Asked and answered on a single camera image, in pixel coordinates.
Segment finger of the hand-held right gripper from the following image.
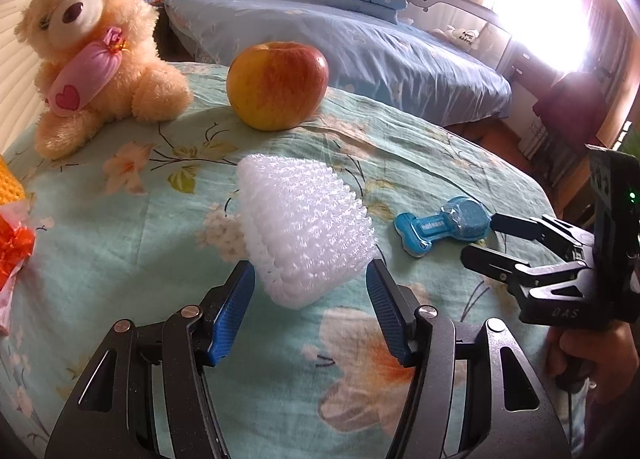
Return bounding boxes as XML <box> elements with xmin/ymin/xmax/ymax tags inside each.
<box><xmin>460</xmin><ymin>245</ymin><xmax>590</xmax><ymax>301</ymax></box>
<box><xmin>488</xmin><ymin>213</ymin><xmax>597</xmax><ymax>261</ymax></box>

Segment person's right hand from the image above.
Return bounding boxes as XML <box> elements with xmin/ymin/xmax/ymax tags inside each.
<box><xmin>546</xmin><ymin>320</ymin><xmax>640</xmax><ymax>411</ymax></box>

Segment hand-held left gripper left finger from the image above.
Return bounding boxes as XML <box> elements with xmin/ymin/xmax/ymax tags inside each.
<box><xmin>45</xmin><ymin>259</ymin><xmax>257</xmax><ymax>459</ymax></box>

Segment small white plush toy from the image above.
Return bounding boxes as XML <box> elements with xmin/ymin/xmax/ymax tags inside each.
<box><xmin>431</xmin><ymin>26</ymin><xmax>482</xmax><ymax>48</ymax></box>

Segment white foam fruit net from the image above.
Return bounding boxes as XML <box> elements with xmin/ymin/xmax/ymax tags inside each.
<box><xmin>235</xmin><ymin>152</ymin><xmax>382</xmax><ymax>311</ymax></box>

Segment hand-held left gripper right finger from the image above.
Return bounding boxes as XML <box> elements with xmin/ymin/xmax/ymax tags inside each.
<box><xmin>365</xmin><ymin>258</ymin><xmax>574</xmax><ymax>459</ymax></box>

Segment red and yellow apple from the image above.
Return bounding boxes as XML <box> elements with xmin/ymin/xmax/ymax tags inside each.
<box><xmin>225</xmin><ymin>41</ymin><xmax>330</xmax><ymax>132</ymax></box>

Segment dark red coat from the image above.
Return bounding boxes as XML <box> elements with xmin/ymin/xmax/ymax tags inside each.
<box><xmin>531</xmin><ymin>70</ymin><xmax>609</xmax><ymax>141</ymax></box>

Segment bed with blue sheet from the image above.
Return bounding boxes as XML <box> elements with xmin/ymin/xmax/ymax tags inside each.
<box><xmin>164</xmin><ymin>0</ymin><xmax>514</xmax><ymax>129</ymax></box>

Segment orange crinkled wrapper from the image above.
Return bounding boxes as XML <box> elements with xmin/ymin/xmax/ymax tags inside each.
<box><xmin>0</xmin><ymin>203</ymin><xmax>38</xmax><ymax>337</ymax></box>

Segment cream teddy bear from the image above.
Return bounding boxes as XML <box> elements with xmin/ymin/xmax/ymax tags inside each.
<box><xmin>14</xmin><ymin>0</ymin><xmax>194</xmax><ymax>161</ymax></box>

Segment green floral bedsheet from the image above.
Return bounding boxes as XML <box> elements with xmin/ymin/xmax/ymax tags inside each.
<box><xmin>0</xmin><ymin>60</ymin><xmax>587</xmax><ymax>459</ymax></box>

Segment yellow knitted item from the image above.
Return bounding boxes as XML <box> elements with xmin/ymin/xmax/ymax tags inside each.
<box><xmin>0</xmin><ymin>153</ymin><xmax>27</xmax><ymax>206</ymax></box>

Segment blue bone-shaped packet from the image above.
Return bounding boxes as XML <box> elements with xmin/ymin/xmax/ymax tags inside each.
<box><xmin>393</xmin><ymin>195</ymin><xmax>494</xmax><ymax>258</ymax></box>

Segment white bed rail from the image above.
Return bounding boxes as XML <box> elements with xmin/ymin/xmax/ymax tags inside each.
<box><xmin>399</xmin><ymin>0</ymin><xmax>514</xmax><ymax>76</ymax></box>

